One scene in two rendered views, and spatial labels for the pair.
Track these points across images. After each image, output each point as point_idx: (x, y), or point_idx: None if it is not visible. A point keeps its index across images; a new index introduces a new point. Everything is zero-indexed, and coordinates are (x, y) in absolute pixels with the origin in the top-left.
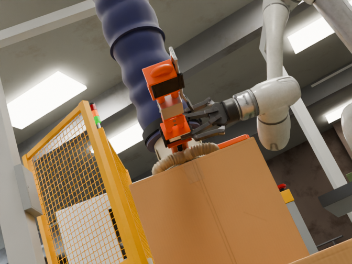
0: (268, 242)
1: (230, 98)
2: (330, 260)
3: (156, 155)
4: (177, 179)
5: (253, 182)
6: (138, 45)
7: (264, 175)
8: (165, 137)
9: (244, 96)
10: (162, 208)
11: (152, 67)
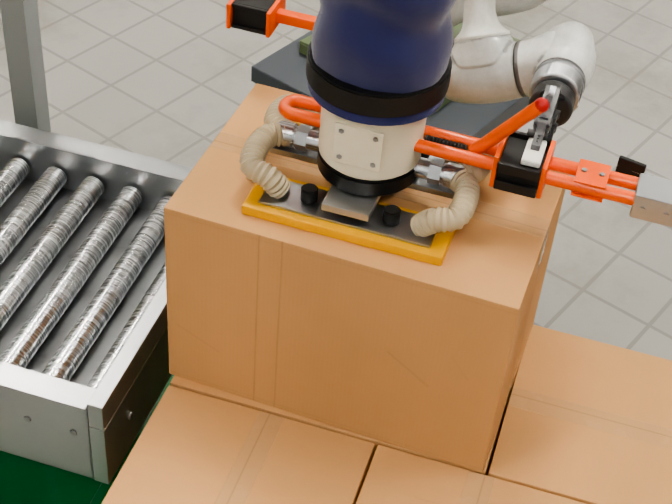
0: (531, 318)
1: (570, 90)
2: None
3: (382, 147)
4: (535, 271)
5: (551, 239)
6: None
7: (556, 224)
8: (541, 194)
9: (582, 88)
10: (519, 326)
11: None
